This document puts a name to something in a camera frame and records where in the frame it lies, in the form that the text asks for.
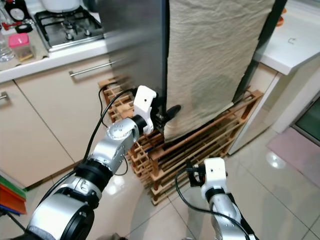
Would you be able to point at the mini fridge door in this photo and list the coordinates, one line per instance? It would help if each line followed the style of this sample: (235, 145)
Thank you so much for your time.
(260, 55)

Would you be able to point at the wooden slatted rack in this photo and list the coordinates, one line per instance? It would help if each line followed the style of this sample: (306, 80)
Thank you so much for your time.
(180, 150)

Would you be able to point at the beige crinkled cloth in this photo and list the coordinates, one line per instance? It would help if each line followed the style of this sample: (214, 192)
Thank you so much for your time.
(215, 60)

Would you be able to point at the pink floor mat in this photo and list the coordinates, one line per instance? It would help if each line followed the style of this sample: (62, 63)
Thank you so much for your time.
(297, 152)

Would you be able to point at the stack of coloured boards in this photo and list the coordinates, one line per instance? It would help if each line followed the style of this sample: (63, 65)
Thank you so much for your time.
(11, 197)

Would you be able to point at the beige kitchen cabinet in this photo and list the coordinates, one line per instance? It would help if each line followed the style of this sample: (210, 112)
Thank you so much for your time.
(50, 120)

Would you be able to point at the thin black rod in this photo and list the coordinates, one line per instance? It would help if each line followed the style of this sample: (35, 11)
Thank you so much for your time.
(12, 221)

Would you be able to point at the dark glass appliance door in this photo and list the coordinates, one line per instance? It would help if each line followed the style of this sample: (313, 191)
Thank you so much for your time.
(309, 122)

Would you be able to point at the steel gas stove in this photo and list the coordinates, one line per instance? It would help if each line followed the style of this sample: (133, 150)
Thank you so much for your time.
(70, 30)

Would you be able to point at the white top side cabinet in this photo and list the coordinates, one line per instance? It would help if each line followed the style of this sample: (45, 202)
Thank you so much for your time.
(292, 45)

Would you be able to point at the clear plastic water bottle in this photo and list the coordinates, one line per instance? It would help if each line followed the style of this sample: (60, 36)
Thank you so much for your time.
(6, 50)

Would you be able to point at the white cooking pot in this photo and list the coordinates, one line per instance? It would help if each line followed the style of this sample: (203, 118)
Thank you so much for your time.
(60, 5)

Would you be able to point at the pink lid plastic container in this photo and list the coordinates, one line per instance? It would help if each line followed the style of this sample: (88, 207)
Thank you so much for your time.
(22, 46)

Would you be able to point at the black dial kitchen scale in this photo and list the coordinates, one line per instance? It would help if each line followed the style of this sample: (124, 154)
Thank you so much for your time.
(17, 11)

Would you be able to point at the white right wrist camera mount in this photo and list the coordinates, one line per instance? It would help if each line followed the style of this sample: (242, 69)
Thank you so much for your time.
(214, 175)

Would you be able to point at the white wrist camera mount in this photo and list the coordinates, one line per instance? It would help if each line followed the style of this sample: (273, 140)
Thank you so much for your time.
(214, 175)
(145, 100)

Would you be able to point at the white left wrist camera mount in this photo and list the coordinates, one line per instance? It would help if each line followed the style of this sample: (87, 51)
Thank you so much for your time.
(145, 100)

